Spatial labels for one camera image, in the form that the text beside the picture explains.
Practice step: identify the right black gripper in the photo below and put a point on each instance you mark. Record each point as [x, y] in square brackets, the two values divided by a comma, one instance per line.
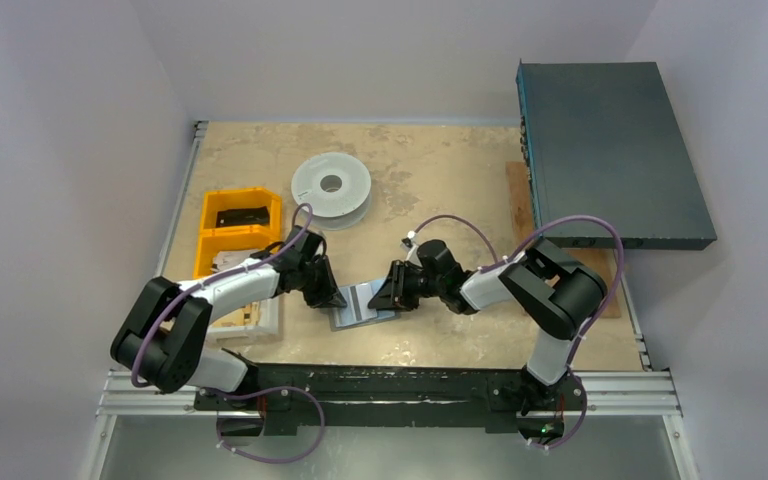
[400, 285]

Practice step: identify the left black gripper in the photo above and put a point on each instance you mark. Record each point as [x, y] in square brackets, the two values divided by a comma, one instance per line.
[321, 283]

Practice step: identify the white magnetic stripe card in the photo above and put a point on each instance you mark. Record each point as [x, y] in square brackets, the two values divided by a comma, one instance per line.
[357, 311]

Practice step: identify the grey card holder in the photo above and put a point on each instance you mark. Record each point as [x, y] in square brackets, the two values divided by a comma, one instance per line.
[340, 318]

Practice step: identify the white filament spool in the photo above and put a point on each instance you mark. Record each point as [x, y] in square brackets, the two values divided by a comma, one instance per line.
[338, 188]

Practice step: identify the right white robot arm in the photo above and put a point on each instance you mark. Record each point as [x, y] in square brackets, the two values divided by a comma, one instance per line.
[556, 290]

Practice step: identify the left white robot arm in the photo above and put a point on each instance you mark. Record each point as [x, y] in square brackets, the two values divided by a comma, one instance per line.
[162, 339]

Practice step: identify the white cards in yellow bin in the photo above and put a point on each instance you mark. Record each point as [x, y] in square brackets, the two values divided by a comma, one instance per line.
[225, 260]

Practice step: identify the clear plastic bin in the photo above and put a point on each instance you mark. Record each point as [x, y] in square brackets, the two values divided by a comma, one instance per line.
[268, 329]

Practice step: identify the wooden block in bin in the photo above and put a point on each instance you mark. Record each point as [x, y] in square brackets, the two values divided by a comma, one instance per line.
[247, 316]

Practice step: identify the yellow plastic bin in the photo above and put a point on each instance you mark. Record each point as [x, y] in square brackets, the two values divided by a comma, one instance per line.
[211, 240]

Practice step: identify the black item in bin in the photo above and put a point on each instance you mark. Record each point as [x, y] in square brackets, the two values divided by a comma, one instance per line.
[239, 217]

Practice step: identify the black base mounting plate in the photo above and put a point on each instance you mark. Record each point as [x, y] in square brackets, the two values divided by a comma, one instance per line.
[306, 410]

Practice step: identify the brown wooden board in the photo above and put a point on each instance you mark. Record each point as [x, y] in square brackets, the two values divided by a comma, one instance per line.
[523, 223]

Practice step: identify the dark grey network switch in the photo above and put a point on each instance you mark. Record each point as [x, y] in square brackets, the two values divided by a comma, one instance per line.
[602, 139]

